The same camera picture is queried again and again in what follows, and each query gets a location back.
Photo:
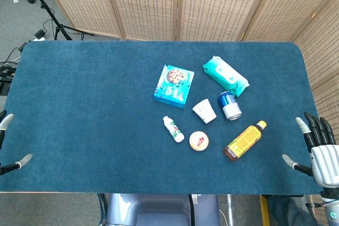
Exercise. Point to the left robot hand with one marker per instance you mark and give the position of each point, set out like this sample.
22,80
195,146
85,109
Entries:
7,141

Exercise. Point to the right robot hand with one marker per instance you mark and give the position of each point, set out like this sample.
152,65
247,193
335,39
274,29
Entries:
323,161

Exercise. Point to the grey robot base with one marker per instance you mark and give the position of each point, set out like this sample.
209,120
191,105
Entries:
159,210

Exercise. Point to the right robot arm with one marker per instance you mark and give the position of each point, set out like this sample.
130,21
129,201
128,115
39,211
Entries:
331,207

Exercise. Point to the white paper cup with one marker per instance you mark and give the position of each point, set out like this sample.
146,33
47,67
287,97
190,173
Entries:
204,110

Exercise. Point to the yellow label tea bottle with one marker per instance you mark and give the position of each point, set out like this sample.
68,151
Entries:
245,140

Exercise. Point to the blue table mat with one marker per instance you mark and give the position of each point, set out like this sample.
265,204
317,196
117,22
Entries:
106,120

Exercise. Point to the blue soda can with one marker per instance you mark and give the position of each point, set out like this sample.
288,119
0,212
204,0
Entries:
229,105

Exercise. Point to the round yellow lidded tin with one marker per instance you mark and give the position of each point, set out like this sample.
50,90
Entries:
198,141

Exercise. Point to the teal wet wipes pack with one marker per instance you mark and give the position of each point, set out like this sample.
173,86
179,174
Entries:
225,75

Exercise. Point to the black tripod stand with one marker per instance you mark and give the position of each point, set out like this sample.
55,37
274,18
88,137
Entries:
47,9

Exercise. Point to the small white yogurt bottle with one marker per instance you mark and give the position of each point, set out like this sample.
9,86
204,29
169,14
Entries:
173,129

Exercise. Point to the blue pizza print box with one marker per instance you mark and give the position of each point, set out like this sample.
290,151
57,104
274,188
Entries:
174,86

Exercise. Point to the yellow post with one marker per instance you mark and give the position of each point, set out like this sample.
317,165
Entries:
265,210

